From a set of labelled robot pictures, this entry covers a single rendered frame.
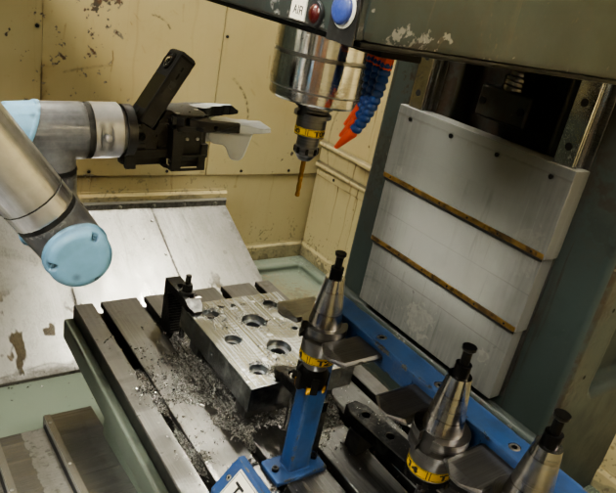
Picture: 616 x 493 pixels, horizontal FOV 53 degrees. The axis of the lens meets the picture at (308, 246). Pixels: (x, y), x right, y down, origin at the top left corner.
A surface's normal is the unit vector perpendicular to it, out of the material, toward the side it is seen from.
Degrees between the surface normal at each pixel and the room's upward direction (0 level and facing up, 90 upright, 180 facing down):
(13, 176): 87
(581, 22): 90
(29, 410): 0
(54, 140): 90
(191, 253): 24
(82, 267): 90
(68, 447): 7
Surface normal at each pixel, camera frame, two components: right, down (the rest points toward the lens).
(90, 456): 0.12, -0.95
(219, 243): 0.40, -0.65
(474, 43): 0.55, 0.42
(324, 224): -0.81, 0.08
